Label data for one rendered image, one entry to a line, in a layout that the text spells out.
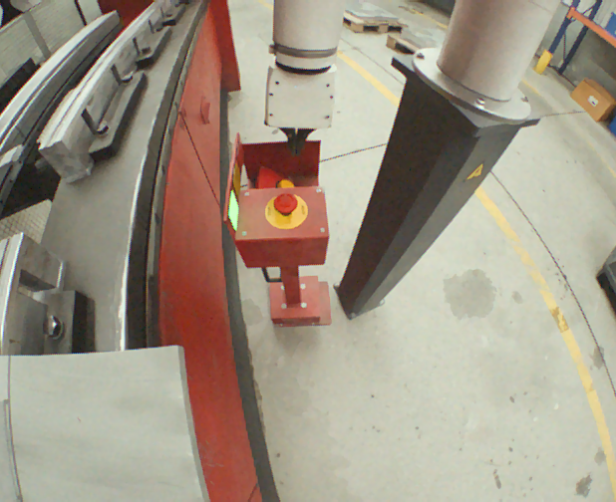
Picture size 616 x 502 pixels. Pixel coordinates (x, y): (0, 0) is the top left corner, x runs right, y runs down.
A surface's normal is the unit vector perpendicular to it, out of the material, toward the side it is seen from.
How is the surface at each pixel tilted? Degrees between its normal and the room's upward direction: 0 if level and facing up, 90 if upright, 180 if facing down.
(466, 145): 90
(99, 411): 0
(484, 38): 90
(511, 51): 90
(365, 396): 0
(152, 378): 0
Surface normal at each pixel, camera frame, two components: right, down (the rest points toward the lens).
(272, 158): 0.05, 0.90
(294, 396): 0.01, -0.44
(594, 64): -0.92, 0.35
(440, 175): -0.36, 0.84
